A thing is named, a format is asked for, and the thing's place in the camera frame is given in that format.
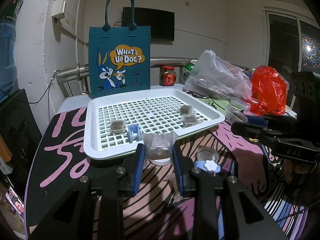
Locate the person's right hand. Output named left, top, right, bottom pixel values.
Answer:
left=284, top=159, right=310, bottom=184

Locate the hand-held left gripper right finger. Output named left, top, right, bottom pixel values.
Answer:
left=172, top=143, right=288, bottom=240

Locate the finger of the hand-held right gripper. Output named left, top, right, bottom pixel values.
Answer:
left=246, top=115, right=298, bottom=130
left=231, top=121, right=280, bottom=147

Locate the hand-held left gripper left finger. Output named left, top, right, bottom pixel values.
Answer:
left=30, top=143, right=147, bottom=240

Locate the clear plastic bag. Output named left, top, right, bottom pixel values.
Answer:
left=184, top=49, right=253, bottom=100

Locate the blue water bottle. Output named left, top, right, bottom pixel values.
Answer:
left=0, top=0, right=25, bottom=103

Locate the black wall television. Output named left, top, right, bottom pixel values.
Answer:
left=122, top=7, right=175, bottom=41

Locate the aluminium frame window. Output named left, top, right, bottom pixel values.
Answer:
left=262, top=5, right=320, bottom=74

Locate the red lid glass jar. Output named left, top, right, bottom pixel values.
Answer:
left=160, top=65, right=177, bottom=87

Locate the black water dispenser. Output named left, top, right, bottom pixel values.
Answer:
left=0, top=89, right=43, bottom=188

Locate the white perforated tray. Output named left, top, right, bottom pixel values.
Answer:
left=84, top=89, right=225, bottom=160

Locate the red plastic bag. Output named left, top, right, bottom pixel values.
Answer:
left=247, top=65, right=288, bottom=115

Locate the colourful packet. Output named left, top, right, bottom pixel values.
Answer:
left=5, top=186, right=25, bottom=218

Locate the black cable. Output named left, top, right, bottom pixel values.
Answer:
left=0, top=70, right=60, bottom=105

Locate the blue clip with white flower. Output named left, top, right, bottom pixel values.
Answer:
left=127, top=124, right=142, bottom=143
left=194, top=159, right=222, bottom=174

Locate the green white carton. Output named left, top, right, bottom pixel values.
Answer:
left=180, top=59, right=198, bottom=85

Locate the blue cartoon tote bag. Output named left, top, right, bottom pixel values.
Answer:
left=89, top=0, right=151, bottom=99

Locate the small clear zip bag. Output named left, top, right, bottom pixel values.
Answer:
left=226, top=97, right=250, bottom=111

